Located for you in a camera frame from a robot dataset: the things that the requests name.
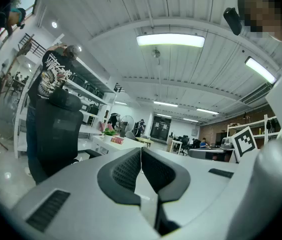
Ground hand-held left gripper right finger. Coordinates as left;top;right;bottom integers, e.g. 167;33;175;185
141;147;239;237

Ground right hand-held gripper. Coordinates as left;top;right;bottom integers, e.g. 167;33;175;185
188;125;259;164

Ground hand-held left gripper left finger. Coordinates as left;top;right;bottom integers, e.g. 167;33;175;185
10;147;161;240

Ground green plant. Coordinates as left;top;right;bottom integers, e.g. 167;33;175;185
101;127;118;143

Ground black double door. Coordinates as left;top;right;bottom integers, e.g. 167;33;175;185
149;115;172;143

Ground round wooden table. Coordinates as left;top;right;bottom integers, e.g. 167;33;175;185
135;137;154;149

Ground grey chair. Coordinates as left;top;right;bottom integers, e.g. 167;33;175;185
125;130;139;142

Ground white metal shelving rack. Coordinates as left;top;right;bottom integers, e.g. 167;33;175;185
14;33;119;160
227;113;282;145

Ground red hardcover book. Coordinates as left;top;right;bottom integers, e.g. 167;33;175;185
110;135;125;145

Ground black standing fan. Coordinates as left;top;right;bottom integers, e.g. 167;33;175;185
117;114;135;138

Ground ceiling air vent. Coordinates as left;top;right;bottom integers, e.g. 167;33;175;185
240;82;273;105

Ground black stair railing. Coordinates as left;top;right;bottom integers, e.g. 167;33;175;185
114;82;126;94

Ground row of black storage bins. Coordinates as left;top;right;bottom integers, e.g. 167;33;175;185
69;72;106;100

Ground person's head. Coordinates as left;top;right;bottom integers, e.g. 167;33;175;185
237;0;282;45

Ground black balcony railing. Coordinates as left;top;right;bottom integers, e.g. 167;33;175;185
18;32;47;59

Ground black head camera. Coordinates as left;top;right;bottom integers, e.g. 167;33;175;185
222;7;243;37

